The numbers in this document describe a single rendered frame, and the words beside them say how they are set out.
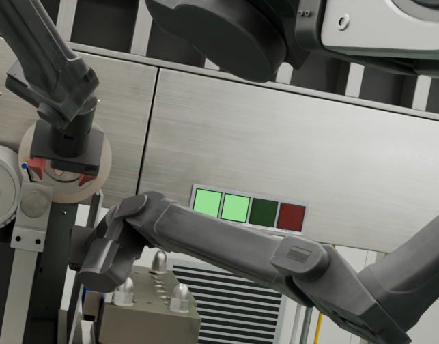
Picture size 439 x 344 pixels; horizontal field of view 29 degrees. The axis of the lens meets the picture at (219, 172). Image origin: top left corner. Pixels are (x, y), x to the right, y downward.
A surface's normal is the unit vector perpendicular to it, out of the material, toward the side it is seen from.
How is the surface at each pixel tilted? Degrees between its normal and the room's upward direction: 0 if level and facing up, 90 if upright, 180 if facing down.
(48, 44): 107
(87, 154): 50
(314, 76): 90
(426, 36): 90
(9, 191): 90
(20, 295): 90
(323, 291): 59
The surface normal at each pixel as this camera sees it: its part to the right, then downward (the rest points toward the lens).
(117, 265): 0.74, -0.15
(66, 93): 0.82, 0.47
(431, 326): 0.18, 0.08
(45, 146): 0.25, -0.56
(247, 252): -0.62, -0.57
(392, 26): -0.80, -0.11
